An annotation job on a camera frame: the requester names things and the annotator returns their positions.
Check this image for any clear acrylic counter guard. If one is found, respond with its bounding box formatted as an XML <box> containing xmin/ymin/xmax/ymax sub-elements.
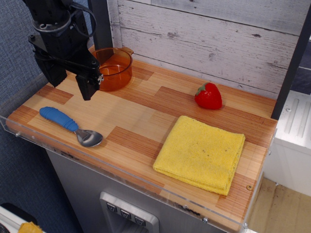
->
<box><xmin>0</xmin><ymin>33</ymin><xmax>278</xmax><ymax>233</ymax></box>

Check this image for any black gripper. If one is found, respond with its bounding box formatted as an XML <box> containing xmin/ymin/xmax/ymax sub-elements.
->
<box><xmin>28</xmin><ymin>26</ymin><xmax>104</xmax><ymax>101</ymax></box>

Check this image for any blue-handled metal spoon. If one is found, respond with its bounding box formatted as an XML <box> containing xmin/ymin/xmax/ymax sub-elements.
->
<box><xmin>39</xmin><ymin>107</ymin><xmax>103</xmax><ymax>147</ymax></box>

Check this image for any grey toy cabinet front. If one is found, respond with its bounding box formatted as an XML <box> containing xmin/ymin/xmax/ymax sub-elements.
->
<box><xmin>48</xmin><ymin>151</ymin><xmax>222</xmax><ymax>233</ymax></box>

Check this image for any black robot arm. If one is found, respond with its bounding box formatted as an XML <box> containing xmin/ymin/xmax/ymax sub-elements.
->
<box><xmin>25</xmin><ymin>0</ymin><xmax>104</xmax><ymax>100</ymax></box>

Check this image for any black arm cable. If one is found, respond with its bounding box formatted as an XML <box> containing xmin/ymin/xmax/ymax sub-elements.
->
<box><xmin>70</xmin><ymin>2</ymin><xmax>98</xmax><ymax>38</ymax></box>

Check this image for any dark grey left post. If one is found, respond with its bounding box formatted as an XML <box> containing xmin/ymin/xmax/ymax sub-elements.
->
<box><xmin>88</xmin><ymin>0</ymin><xmax>113</xmax><ymax>50</ymax></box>

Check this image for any yellow and black object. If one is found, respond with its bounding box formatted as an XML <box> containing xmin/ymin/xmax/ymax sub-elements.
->
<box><xmin>18</xmin><ymin>222</ymin><xmax>43</xmax><ymax>233</ymax></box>

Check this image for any silver dispenser button panel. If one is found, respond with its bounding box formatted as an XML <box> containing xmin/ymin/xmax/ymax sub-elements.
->
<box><xmin>100</xmin><ymin>191</ymin><xmax>159</xmax><ymax>233</ymax></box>

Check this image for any dark grey right post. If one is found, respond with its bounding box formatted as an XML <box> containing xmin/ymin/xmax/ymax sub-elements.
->
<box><xmin>271</xmin><ymin>6</ymin><xmax>311</xmax><ymax>120</ymax></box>

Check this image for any orange transparent plastic pot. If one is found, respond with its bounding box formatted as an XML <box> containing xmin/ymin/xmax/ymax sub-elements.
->
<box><xmin>92</xmin><ymin>47</ymin><xmax>134</xmax><ymax>91</ymax></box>

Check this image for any dark grey post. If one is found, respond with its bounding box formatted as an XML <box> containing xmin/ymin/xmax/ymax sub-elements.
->
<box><xmin>271</xmin><ymin>6</ymin><xmax>311</xmax><ymax>120</ymax></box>
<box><xmin>88</xmin><ymin>0</ymin><xmax>113</xmax><ymax>50</ymax></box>

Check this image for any white toy sink unit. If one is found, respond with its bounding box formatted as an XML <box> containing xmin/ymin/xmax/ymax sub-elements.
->
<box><xmin>263</xmin><ymin>91</ymin><xmax>311</xmax><ymax>196</ymax></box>

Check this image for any red toy strawberry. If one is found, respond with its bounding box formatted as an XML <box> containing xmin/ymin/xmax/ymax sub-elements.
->
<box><xmin>194</xmin><ymin>83</ymin><xmax>223</xmax><ymax>110</ymax></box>

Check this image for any yellow folded microfiber cloth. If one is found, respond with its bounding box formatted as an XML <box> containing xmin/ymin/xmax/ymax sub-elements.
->
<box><xmin>153</xmin><ymin>116</ymin><xmax>245</xmax><ymax>196</ymax></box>

